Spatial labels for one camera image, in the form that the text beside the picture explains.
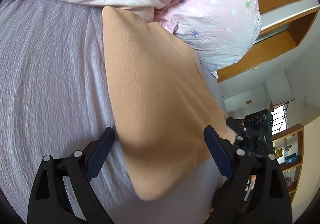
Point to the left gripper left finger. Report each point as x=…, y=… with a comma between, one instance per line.
x=49, y=203

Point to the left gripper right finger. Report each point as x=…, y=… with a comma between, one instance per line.
x=256, y=190

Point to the tan knit garment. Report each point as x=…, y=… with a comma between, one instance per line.
x=160, y=101

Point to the person's right hand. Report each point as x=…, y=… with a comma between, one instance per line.
x=251, y=183

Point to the window with bars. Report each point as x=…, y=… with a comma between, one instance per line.
x=279, y=116

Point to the wooden display shelf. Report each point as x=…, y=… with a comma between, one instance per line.
x=289, y=153

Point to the lilac bed sheet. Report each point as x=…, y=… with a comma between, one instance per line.
x=54, y=101

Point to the pink floral pillow plain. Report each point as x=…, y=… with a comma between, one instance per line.
x=220, y=31

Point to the wooden wall cabinet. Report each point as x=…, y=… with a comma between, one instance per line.
x=285, y=25

